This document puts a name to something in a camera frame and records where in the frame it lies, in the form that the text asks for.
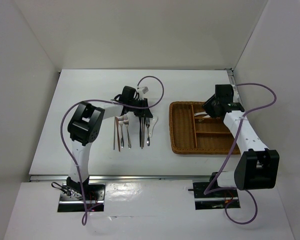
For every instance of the steel fork left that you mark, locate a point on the steel fork left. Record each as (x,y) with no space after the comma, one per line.
(121,124)

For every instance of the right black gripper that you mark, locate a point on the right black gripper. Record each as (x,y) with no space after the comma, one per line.
(207,106)

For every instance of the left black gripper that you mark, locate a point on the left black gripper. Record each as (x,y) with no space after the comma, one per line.
(145,112)

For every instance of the steel fork right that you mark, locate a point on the steel fork right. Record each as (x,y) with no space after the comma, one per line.
(147,123)

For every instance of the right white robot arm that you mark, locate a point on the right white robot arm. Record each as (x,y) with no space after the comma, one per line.
(258,165)

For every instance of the aluminium rail front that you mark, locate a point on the aluminium rail front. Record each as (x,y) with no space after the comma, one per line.
(121,178)

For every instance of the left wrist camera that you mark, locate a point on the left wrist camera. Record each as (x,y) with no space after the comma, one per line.
(142,90)

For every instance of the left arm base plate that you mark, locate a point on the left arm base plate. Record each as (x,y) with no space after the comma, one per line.
(72,202)

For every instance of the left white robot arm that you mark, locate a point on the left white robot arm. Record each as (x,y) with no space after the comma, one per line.
(85,125)

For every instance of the silver knife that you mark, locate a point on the silver knife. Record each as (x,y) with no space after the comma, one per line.
(142,132)

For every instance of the copper chopstick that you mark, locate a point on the copper chopstick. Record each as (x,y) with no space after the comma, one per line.
(117,134)

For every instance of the aluminium rail right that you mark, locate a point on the aluminium rail right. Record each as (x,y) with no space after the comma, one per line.
(231,78)

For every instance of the white ceramic spoon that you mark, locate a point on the white ceramic spoon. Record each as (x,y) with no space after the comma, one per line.
(201,115)
(153,122)

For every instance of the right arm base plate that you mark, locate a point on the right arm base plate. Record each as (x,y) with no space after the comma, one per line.
(215,200)

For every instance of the wicker cutlery tray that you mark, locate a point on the wicker cutlery tray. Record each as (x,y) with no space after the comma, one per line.
(197,136)

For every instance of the steel fork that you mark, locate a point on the steel fork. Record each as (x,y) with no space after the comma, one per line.
(127,132)
(147,123)
(121,124)

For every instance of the aluminium rail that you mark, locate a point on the aluminium rail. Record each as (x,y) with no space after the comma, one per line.
(231,78)
(121,178)

